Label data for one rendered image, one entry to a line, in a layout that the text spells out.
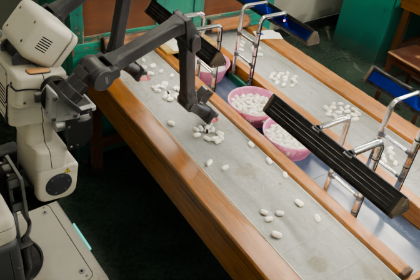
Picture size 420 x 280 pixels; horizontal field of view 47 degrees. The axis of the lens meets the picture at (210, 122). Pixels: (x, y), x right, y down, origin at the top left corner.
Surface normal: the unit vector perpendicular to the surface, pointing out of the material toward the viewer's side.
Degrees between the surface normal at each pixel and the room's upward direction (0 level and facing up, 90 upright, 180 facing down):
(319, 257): 0
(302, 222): 0
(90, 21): 90
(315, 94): 0
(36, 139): 90
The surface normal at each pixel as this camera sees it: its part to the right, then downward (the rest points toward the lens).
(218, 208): 0.11, -0.81
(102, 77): 0.67, 0.59
